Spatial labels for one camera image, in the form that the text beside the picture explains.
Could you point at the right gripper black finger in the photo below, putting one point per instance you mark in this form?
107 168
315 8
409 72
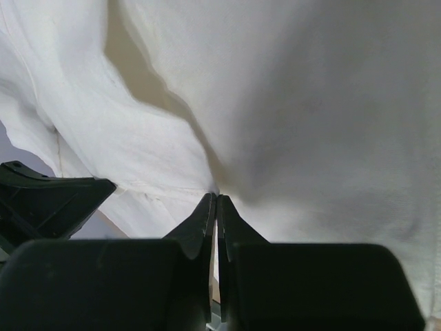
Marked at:
308 286

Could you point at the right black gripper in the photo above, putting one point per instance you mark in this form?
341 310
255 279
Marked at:
110 284

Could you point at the cream white t shirt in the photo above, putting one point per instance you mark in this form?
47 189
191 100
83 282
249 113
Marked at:
320 118

